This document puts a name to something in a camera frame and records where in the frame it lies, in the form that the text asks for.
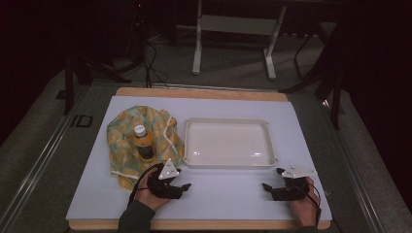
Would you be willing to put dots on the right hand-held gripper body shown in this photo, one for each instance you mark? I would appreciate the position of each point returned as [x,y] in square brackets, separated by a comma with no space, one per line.
[291,191]

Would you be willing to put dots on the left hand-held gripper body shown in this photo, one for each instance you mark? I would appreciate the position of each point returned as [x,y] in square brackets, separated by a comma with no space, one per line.
[162,189]

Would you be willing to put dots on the person's left hand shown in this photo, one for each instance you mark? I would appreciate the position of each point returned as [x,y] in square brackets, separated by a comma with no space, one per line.
[147,197]

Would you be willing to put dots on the person's right hand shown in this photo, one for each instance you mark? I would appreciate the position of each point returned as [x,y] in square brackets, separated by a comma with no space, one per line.
[306,208]

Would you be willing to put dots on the white table mat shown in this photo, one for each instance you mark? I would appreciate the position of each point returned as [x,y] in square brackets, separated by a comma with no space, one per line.
[226,194]

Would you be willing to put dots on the orange juice bottle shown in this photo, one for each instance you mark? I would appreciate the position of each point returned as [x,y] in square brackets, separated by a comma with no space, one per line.
[144,145]

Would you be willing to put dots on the yellow green patterned cloth bag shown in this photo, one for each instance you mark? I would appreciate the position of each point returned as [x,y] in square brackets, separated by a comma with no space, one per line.
[123,152]

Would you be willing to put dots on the white plastic tray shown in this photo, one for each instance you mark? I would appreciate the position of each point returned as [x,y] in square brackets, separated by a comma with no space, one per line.
[228,144]

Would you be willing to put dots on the white work board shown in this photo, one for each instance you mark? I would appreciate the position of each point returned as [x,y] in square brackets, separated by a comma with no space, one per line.
[200,93]

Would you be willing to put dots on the black metal stand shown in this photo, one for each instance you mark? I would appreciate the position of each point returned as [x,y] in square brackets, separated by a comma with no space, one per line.
[68,87]
[336,97]

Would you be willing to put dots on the white metal stand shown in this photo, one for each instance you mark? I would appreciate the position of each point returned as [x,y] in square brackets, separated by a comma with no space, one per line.
[238,26]

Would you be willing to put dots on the dark chair frame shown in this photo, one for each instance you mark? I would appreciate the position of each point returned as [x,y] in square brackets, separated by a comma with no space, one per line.
[302,55]

